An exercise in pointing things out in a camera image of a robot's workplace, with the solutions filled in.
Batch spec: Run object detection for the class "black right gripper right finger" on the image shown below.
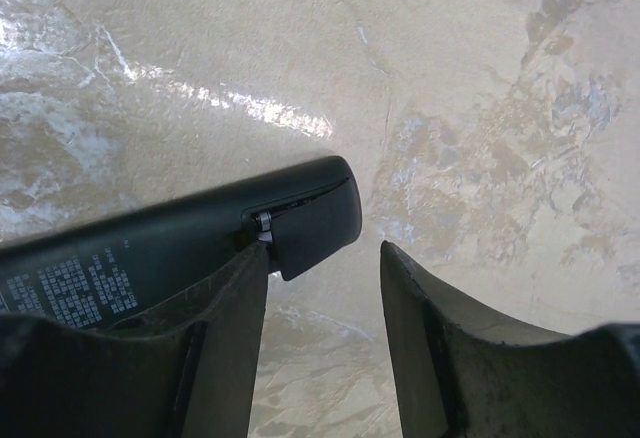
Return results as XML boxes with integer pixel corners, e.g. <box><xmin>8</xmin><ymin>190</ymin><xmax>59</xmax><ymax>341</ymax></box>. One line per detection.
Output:
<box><xmin>380</xmin><ymin>242</ymin><xmax>639</xmax><ymax>437</ymax></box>

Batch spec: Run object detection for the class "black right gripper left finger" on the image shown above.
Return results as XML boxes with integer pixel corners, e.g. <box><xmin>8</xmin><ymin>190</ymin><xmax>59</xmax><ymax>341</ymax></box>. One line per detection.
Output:
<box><xmin>1</xmin><ymin>244</ymin><xmax>269</xmax><ymax>437</ymax></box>

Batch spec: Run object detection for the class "black battery compartment cover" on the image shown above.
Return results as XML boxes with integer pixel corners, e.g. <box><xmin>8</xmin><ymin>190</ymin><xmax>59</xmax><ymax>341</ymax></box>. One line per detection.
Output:
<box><xmin>270</xmin><ymin>178</ymin><xmax>362</xmax><ymax>281</ymax></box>

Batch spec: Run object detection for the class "black remote control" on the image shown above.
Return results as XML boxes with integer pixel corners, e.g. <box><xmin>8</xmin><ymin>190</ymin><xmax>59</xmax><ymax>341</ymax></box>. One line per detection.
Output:
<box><xmin>1</xmin><ymin>156</ymin><xmax>356</xmax><ymax>329</ymax></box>

